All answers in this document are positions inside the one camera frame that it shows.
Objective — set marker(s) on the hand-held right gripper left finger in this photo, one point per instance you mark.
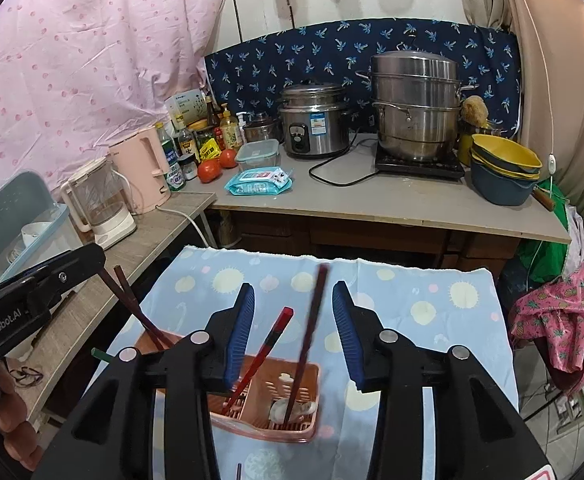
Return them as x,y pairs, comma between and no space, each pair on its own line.
239,340

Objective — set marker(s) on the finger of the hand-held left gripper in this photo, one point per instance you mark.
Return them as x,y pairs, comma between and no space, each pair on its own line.
51,300
71,262

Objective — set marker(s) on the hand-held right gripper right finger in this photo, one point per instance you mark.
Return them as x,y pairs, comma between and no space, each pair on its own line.
347,340

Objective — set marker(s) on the dark maroon chopstick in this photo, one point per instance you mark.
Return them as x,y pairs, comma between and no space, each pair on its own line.
133,310
144,305
239,472
312,320

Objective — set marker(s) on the green chopstick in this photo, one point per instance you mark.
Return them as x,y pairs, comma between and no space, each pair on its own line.
102,354

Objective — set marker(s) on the white ceramic spoon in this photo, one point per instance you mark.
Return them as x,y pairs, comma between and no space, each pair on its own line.
278,412

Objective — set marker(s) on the pink perforated utensil holder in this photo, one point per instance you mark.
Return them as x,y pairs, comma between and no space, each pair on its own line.
272,432

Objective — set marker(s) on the person's left hand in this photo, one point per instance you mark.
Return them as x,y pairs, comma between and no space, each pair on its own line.
14,425

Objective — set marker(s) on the white bowl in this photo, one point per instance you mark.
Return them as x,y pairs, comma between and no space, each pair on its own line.
36,230

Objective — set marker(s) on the black eyeglasses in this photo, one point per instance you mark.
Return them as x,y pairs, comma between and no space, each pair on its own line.
24,376

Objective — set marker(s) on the wood grain side shelf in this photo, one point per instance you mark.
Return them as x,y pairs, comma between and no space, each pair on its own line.
146,240

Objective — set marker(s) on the blue dotted tablecloth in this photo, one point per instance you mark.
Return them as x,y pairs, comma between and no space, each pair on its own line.
422,310

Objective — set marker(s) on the grey dish drainer box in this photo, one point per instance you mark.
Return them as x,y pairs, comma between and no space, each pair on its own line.
11,200

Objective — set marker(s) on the pink electric kettle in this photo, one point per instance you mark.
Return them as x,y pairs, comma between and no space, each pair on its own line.
139,170

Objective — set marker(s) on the green liquid bottle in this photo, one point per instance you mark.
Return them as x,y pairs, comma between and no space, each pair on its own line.
171,170

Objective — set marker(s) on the wooden cabinet grey countertop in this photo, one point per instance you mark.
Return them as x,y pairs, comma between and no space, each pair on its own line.
372,200

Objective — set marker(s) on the black cap jar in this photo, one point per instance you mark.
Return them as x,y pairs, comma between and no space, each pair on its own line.
189,169

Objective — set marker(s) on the blue wet wipes pack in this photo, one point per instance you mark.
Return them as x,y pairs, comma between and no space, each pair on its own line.
257,182

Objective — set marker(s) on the dark bottle white label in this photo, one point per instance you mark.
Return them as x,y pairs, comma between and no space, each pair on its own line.
187,145

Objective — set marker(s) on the red tomato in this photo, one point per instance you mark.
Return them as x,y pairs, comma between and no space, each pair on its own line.
209,171
228,158

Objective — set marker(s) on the yellow packet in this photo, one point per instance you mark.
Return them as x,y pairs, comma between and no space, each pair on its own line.
209,150

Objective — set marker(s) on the clear plastic food container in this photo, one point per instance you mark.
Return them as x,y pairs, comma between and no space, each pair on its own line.
257,155

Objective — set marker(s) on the black induction cooker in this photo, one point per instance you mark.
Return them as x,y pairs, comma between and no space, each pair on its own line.
422,167

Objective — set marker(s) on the white green carton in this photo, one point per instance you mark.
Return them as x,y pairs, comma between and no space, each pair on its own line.
184,107

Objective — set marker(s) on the dark sauce bottle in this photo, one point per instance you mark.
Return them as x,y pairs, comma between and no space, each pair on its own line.
212,115

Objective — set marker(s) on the pink dotted curtain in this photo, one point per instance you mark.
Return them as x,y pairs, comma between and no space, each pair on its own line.
96,60

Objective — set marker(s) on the yellow oil bottle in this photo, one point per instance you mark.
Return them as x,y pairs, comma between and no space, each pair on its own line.
230,130

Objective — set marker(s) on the green cloth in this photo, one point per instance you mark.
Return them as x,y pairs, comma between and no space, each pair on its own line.
542,260

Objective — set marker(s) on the glass pot with lid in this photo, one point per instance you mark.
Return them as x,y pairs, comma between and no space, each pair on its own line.
261,130

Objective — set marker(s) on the white pump bottle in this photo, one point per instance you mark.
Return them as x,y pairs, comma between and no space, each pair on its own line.
242,127

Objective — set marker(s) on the pink pineapple print garment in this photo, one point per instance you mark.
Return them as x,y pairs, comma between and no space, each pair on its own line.
562,310

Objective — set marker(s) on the steel rice cooker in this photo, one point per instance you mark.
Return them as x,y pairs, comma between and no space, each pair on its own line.
312,125

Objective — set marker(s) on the blue bowl yellow rim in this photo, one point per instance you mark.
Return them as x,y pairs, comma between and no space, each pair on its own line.
482,169

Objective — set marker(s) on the white stool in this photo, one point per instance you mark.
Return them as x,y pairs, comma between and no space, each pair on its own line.
582,397

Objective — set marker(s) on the steel steamer pot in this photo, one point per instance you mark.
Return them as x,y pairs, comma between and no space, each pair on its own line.
417,100

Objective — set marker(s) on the white cloth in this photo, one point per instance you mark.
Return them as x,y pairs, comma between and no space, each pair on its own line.
579,230

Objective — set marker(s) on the brown loofah sponge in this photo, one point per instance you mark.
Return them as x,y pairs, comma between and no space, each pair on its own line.
473,110

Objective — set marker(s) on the navy floral cloth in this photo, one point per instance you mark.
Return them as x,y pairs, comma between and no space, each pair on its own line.
292,55

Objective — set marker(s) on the beige curtain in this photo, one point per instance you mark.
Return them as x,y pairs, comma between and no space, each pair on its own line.
562,85

